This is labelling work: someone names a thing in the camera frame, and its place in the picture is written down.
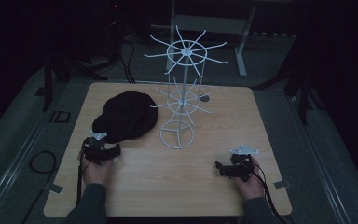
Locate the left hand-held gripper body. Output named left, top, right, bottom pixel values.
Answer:
left=82, top=130, right=115, bottom=166

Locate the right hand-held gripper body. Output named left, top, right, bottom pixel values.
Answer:
left=222, top=144, right=260, bottom=183

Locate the black cap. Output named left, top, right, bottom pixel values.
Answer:
left=91, top=91, right=159, bottom=145

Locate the white wire hat rack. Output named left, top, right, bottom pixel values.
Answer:
left=143, top=24, right=229, bottom=150

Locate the person's right hand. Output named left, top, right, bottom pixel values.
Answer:
left=228, top=155, right=267, bottom=201

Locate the person's left hand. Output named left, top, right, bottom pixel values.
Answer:
left=78, top=149, right=119, bottom=187

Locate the grey tape piece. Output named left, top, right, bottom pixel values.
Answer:
left=42, top=182, right=65, bottom=195
left=273, top=180, right=292, bottom=189

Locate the black stand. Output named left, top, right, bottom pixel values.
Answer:
left=34, top=52, right=106, bottom=112
left=255, top=40, right=324, bottom=125

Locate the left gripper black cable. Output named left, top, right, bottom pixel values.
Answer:
left=76, top=146, right=91, bottom=206

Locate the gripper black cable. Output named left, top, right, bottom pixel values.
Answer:
left=243, top=158, right=295, bottom=224
left=76, top=146, right=91, bottom=206

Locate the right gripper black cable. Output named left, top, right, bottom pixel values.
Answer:
left=243, top=158, right=295, bottom=224

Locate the black rectangular floor bracket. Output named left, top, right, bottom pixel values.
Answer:
left=48, top=109, right=72, bottom=124

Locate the black floor cable loop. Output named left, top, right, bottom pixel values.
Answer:
left=28, top=150, right=58, bottom=175

